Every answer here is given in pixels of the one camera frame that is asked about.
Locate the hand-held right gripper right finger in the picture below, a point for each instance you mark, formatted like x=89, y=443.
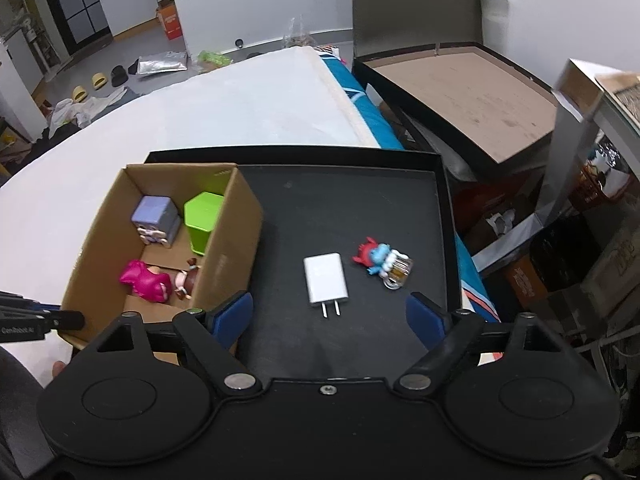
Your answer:
x=424, y=316

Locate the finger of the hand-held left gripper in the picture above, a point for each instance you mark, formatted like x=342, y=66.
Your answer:
x=65, y=320

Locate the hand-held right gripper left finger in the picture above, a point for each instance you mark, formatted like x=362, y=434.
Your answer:
x=235, y=312

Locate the brown-haired doll figure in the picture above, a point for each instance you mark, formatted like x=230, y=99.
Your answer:
x=187, y=280

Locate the brown cardboard box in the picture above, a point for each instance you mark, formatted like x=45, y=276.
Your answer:
x=235, y=230

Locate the pink bear figure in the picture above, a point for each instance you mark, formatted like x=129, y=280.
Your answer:
x=145, y=280

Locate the white charger plug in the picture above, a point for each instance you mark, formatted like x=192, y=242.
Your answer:
x=325, y=280

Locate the green hexagonal box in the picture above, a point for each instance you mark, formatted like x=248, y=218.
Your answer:
x=200, y=215

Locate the black tray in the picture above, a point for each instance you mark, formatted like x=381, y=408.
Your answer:
x=325, y=200

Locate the person's left hand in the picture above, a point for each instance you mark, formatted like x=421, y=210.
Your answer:
x=59, y=369

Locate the red blue mug figure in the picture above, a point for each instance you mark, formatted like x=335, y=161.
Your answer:
x=380, y=257

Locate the purple cube toy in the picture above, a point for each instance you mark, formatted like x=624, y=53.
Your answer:
x=152, y=212

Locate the white mattress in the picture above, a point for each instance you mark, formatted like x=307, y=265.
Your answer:
x=225, y=105

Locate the white cloth pile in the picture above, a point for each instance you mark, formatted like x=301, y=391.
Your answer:
x=85, y=107

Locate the large black box brown board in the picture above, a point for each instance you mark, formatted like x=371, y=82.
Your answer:
x=465, y=95

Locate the yellow slipper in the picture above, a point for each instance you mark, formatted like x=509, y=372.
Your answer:
x=98, y=80
x=81, y=93

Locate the white low cabinet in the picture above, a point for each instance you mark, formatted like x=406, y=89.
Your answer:
x=17, y=90

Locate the white shelf unit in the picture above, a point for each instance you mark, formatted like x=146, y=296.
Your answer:
x=570, y=125

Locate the black slipper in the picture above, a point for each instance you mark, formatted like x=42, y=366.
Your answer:
x=133, y=67
x=119, y=76

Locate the green snack bag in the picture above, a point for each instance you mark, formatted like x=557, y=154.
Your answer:
x=214, y=58

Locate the silver foil bag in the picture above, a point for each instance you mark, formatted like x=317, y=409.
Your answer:
x=162, y=63

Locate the clear plastic bag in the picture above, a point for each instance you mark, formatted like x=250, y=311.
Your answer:
x=298, y=35

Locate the orange cardboard box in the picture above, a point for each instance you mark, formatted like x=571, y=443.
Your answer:
x=170, y=22

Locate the dark grid cabinet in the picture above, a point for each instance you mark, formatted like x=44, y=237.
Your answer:
x=80, y=5

